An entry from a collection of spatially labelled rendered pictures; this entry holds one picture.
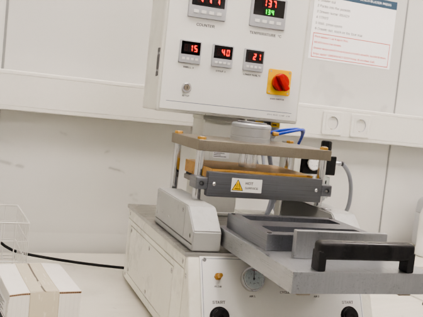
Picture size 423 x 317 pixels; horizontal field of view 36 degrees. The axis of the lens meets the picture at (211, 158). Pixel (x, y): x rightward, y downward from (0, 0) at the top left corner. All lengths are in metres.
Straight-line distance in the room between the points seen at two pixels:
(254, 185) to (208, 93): 0.28
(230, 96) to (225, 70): 0.06
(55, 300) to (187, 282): 0.22
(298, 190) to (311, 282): 0.39
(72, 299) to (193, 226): 0.24
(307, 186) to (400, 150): 0.99
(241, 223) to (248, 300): 0.14
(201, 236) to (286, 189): 0.22
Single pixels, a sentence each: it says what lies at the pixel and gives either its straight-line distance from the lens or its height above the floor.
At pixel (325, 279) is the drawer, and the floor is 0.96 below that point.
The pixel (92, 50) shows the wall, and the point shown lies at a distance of 1.76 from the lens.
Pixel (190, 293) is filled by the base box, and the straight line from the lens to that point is 1.07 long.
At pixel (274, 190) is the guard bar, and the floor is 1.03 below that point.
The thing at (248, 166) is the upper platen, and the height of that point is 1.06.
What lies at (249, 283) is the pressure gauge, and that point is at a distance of 1.09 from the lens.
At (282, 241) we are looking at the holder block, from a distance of 0.97.
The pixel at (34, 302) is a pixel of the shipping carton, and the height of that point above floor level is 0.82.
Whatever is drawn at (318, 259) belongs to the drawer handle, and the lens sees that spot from 0.88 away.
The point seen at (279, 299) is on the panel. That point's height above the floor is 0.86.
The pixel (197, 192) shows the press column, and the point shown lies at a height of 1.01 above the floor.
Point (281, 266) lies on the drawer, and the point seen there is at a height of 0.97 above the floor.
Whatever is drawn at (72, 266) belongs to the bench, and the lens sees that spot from 1.64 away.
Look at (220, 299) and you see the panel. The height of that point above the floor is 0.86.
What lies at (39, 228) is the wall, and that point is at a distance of 1.77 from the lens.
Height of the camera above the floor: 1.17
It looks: 4 degrees down
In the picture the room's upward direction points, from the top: 6 degrees clockwise
